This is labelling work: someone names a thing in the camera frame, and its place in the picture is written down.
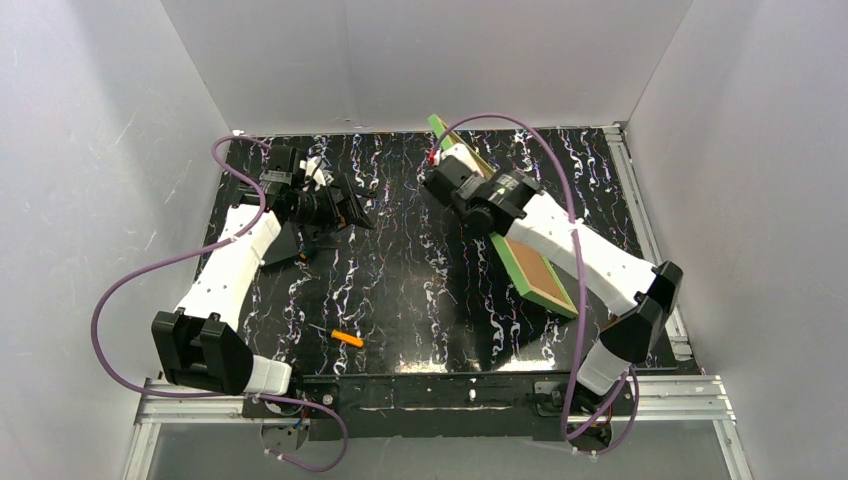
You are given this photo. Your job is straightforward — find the green wooden photo frame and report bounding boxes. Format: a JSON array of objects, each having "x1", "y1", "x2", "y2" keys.
[{"x1": 428, "y1": 114, "x2": 579, "y2": 318}]

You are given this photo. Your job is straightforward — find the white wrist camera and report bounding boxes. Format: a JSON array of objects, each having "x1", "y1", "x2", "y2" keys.
[
  {"x1": 429, "y1": 143, "x2": 494, "y2": 179},
  {"x1": 299, "y1": 156, "x2": 332, "y2": 191}
]

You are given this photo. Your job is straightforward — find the aluminium rail right side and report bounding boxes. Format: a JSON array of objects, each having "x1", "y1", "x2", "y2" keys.
[{"x1": 601, "y1": 123, "x2": 694, "y2": 361}]

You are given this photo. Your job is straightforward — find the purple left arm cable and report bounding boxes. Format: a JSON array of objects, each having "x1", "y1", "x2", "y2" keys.
[{"x1": 90, "y1": 135, "x2": 350, "y2": 474}]

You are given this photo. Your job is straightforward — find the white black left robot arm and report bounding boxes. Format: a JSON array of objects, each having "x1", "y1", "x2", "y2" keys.
[{"x1": 152, "y1": 146, "x2": 376, "y2": 395}]

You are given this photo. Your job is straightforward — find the black square pad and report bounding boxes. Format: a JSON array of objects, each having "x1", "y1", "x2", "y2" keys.
[{"x1": 261, "y1": 222, "x2": 301, "y2": 267}]

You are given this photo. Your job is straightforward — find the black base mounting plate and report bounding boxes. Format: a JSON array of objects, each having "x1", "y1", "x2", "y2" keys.
[{"x1": 241, "y1": 370, "x2": 637, "y2": 444}]

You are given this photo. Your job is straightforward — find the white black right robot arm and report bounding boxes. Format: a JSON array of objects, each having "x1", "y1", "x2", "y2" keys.
[{"x1": 423, "y1": 155, "x2": 683, "y2": 399}]

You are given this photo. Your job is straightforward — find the orange handled screwdriver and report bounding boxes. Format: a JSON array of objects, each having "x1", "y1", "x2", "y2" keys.
[{"x1": 310, "y1": 324, "x2": 365, "y2": 349}]

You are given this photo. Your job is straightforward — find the aluminium rail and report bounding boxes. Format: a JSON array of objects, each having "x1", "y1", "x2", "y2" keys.
[
  {"x1": 125, "y1": 375, "x2": 753, "y2": 479},
  {"x1": 601, "y1": 123, "x2": 694, "y2": 361}
]

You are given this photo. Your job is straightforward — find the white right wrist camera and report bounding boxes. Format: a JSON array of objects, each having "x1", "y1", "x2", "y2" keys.
[{"x1": 429, "y1": 143, "x2": 494, "y2": 179}]

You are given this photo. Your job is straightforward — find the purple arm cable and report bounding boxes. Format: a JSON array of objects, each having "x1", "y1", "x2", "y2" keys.
[
  {"x1": 430, "y1": 113, "x2": 641, "y2": 457},
  {"x1": 90, "y1": 135, "x2": 350, "y2": 474}
]

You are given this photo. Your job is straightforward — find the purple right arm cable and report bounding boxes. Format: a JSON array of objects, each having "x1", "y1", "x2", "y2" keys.
[{"x1": 430, "y1": 113, "x2": 641, "y2": 457}]

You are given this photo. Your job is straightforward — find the aluminium rail front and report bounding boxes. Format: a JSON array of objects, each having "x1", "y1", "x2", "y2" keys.
[{"x1": 125, "y1": 375, "x2": 753, "y2": 479}]

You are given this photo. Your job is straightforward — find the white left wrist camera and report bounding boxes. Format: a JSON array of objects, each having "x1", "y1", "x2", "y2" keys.
[{"x1": 299, "y1": 156, "x2": 332, "y2": 191}]

